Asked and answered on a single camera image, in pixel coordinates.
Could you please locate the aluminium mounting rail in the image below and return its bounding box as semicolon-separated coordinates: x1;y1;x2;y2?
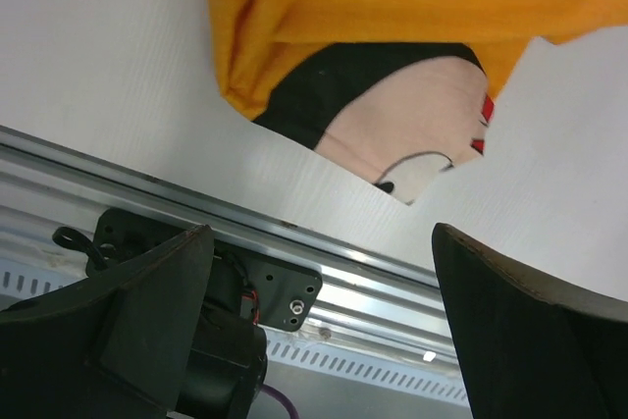
1;128;456;364

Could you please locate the orange cartoon print cloth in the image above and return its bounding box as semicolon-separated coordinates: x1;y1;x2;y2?
208;0;627;204

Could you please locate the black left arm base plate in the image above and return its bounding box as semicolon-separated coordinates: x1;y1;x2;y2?
93;208;322;332

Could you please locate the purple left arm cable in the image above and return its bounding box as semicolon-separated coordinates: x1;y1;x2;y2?
259;382;300;419

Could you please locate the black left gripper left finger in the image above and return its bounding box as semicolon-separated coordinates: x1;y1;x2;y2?
1;226;214;418

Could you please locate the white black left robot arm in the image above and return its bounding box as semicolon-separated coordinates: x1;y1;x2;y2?
1;224;627;418

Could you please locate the perforated grey cable duct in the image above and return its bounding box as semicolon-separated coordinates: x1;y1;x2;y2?
0;269;472;408

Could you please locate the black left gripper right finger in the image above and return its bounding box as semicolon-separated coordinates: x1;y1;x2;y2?
432;224;627;418

